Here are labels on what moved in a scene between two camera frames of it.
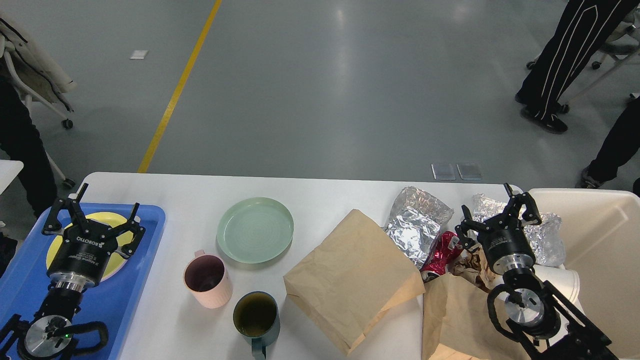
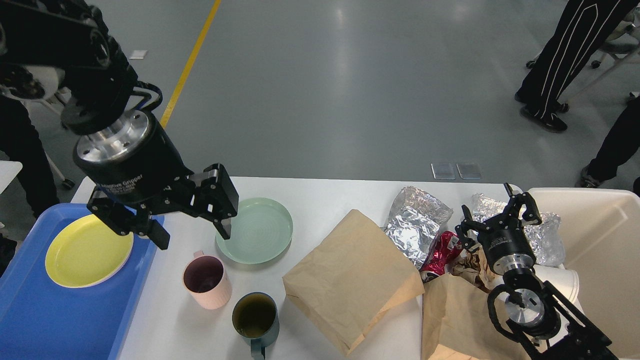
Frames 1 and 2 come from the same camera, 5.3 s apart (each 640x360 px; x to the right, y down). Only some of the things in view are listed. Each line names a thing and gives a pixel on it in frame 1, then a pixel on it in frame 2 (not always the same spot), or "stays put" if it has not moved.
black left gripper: [81, 259] → [133, 160]
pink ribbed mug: [207, 280] stays put
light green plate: [255, 230] stays put
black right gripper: [507, 247] stays put
